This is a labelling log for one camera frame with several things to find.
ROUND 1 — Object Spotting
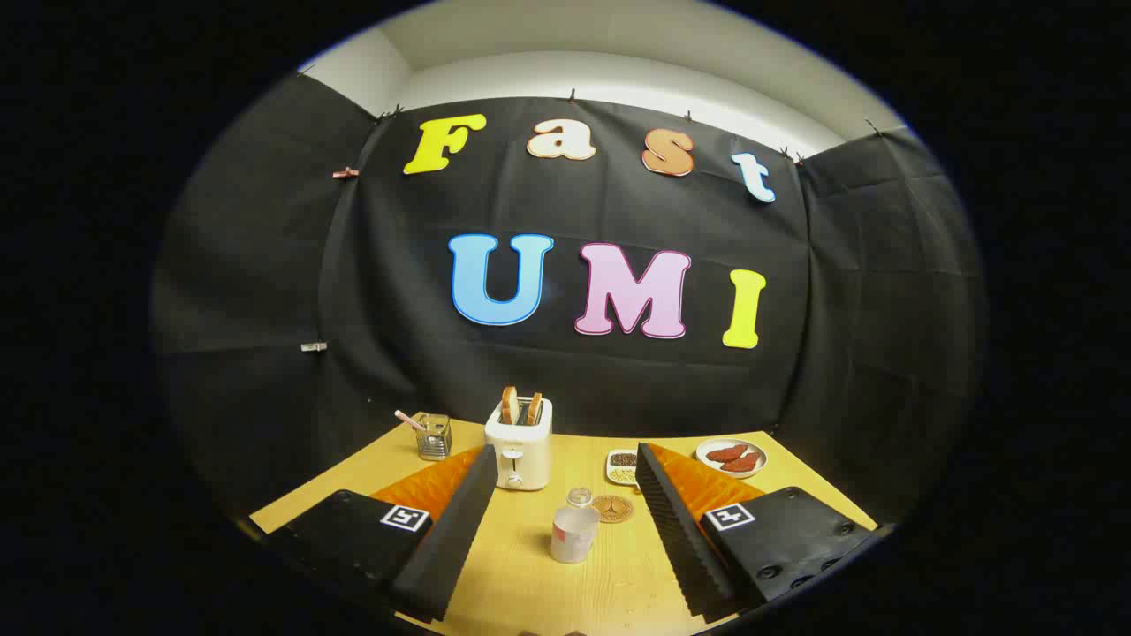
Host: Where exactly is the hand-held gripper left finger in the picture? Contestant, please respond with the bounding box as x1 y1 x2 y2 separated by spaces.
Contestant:
262 444 500 624

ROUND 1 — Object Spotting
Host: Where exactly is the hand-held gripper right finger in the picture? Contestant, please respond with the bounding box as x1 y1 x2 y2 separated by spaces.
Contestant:
634 442 880 619

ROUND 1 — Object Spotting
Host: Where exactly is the clear plastic juice bottle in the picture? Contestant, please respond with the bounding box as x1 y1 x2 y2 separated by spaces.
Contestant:
550 487 602 564

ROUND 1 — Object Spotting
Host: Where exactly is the round white plate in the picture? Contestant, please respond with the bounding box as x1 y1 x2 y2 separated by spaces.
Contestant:
695 438 768 479

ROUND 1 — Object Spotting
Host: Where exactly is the wooden table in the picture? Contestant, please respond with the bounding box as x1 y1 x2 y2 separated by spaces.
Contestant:
250 415 877 636

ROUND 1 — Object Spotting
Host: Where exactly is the metal mesh holder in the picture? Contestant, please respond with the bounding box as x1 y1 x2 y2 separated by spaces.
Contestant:
416 413 453 461

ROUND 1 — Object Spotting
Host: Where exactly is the white toaster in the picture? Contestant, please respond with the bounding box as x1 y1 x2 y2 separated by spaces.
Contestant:
484 397 554 491

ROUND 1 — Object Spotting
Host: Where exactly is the black backdrop cloth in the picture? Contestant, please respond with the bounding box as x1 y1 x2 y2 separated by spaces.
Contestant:
150 75 986 531

